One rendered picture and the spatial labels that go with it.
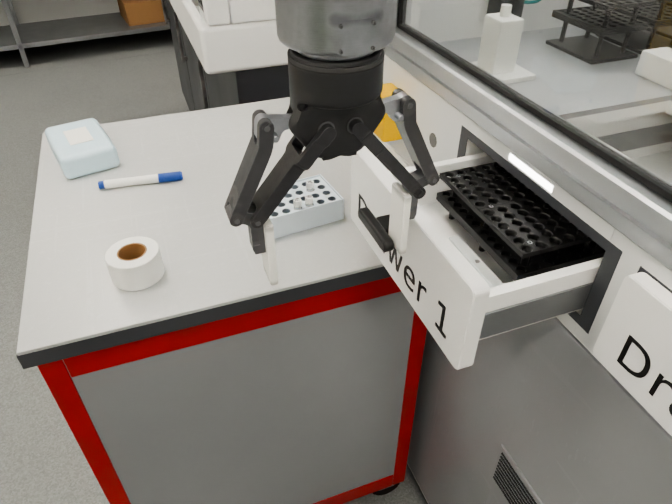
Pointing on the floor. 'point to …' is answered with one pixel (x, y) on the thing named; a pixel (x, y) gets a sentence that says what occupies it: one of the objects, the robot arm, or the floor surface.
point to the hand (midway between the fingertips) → (336, 252)
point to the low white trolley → (217, 330)
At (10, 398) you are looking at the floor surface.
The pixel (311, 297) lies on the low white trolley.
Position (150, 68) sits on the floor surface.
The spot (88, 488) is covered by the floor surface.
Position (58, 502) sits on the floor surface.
